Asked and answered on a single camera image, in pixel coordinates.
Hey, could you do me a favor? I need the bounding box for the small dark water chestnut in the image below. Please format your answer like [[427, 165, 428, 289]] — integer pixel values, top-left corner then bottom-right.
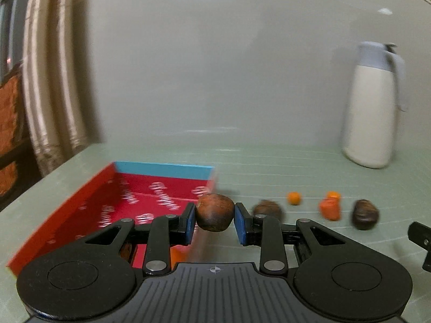
[[252, 199, 283, 221]]

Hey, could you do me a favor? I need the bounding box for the beige satin curtain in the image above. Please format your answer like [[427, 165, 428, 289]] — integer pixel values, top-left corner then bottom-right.
[[22, 0, 105, 177]]

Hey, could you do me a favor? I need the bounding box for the window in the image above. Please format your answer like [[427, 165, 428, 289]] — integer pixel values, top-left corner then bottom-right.
[[0, 0, 27, 78]]

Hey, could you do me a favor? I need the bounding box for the wooden chair with orange cushion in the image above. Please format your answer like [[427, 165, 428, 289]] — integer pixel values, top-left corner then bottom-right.
[[0, 62, 41, 209]]

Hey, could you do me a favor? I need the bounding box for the orange carrot toy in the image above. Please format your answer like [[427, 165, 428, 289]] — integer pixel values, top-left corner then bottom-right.
[[319, 198, 341, 222]]

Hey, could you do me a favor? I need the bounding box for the white jug with grey lid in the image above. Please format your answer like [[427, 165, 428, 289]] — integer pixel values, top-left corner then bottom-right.
[[342, 41, 409, 169]]

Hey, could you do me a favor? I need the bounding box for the mandarin orange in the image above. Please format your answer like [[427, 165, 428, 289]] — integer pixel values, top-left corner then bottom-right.
[[170, 247, 192, 264], [119, 242, 134, 263]]

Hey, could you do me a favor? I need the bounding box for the colourful cardboard box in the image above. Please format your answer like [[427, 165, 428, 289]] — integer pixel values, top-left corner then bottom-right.
[[7, 161, 216, 276]]

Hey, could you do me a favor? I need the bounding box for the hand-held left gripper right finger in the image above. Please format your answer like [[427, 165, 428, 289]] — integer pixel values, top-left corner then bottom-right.
[[235, 203, 357, 275]]

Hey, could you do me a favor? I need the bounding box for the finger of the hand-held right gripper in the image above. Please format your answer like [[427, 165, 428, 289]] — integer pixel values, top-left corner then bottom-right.
[[407, 221, 431, 271]]

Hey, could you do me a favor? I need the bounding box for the large dark water chestnut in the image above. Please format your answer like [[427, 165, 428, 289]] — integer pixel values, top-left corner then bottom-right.
[[351, 199, 380, 231]]

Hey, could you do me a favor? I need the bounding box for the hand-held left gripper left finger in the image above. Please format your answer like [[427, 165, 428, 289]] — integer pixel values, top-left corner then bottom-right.
[[76, 203, 197, 276]]

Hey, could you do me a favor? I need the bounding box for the brown round fruit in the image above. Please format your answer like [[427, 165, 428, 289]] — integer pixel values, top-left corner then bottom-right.
[[196, 193, 234, 232]]

